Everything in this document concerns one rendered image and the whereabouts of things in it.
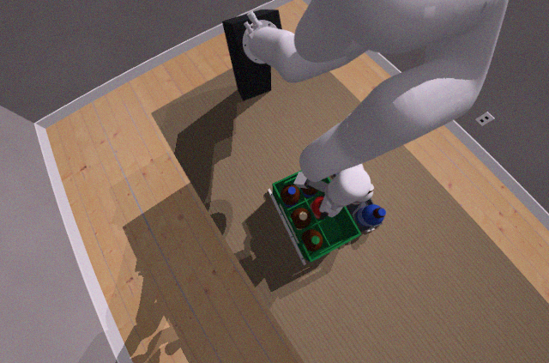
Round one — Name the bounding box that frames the brown bottle with beige cap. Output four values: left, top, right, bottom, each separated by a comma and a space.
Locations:
290, 208, 311, 230

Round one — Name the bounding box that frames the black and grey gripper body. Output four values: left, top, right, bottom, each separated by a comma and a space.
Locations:
319, 194, 343, 217

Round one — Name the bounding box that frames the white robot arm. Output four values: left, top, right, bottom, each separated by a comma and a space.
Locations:
243, 0, 509, 211

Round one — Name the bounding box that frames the brown bottle with green cap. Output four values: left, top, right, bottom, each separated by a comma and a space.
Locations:
300, 229, 323, 251

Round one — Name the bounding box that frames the red bottle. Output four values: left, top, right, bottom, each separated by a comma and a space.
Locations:
310, 196, 323, 219

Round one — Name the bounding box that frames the green crate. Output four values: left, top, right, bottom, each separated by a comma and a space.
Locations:
273, 172, 361, 262

